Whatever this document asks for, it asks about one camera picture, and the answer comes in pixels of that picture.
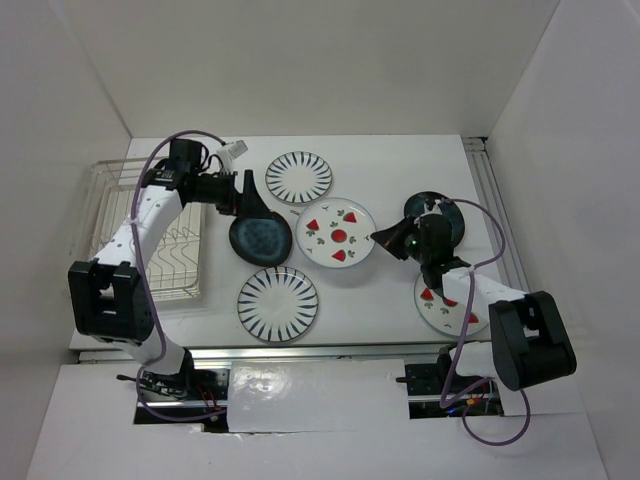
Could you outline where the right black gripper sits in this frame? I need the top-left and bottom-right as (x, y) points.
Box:
(372, 214), (431, 265)

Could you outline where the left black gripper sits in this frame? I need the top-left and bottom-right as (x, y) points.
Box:
(190, 168), (273, 220)

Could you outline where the dark blue glazed plate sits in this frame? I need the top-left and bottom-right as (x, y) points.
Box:
(229, 212), (293, 268)
(403, 191), (466, 247)

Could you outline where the strawberry pattern plate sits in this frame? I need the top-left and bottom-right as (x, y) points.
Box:
(295, 198), (376, 269)
(414, 276), (466, 337)

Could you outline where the blue striped plate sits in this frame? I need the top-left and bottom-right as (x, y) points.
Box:
(236, 266), (319, 345)
(265, 151), (333, 205)

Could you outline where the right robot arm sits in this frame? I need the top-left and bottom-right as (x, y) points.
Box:
(371, 214), (577, 392)

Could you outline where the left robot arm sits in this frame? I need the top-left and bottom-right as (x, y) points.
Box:
(68, 130), (277, 399)

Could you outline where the white glossy cover sheet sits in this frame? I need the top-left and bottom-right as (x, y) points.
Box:
(227, 359), (409, 433)

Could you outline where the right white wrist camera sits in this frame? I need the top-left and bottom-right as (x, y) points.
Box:
(422, 199), (443, 215)

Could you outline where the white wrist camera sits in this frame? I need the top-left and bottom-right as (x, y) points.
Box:
(215, 140), (248, 172)
(422, 199), (443, 215)

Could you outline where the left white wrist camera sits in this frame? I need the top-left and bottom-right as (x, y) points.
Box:
(215, 140), (248, 172)

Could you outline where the white wire dish rack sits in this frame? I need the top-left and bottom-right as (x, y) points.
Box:
(85, 159), (205, 301)

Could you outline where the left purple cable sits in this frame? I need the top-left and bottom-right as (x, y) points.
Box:
(130, 128), (226, 421)

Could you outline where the aluminium rail frame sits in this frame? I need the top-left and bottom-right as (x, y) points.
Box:
(74, 135), (549, 421)

